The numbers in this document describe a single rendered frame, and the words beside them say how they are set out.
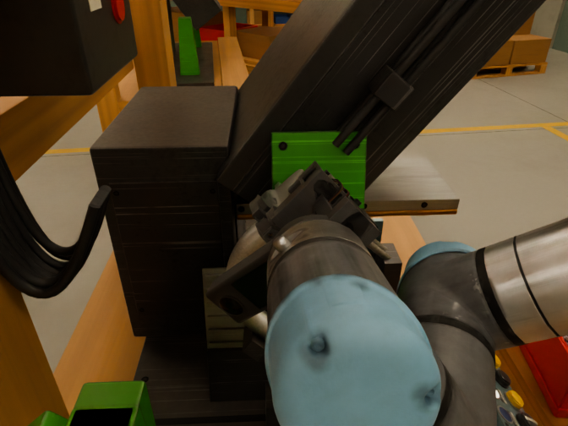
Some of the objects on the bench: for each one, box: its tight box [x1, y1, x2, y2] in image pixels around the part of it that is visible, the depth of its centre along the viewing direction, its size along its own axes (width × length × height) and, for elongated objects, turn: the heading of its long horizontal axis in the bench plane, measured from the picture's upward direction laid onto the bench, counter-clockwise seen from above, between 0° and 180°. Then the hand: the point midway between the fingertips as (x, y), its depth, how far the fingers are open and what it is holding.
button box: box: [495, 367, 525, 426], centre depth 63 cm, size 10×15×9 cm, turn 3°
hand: (284, 213), depth 53 cm, fingers closed on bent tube, 3 cm apart
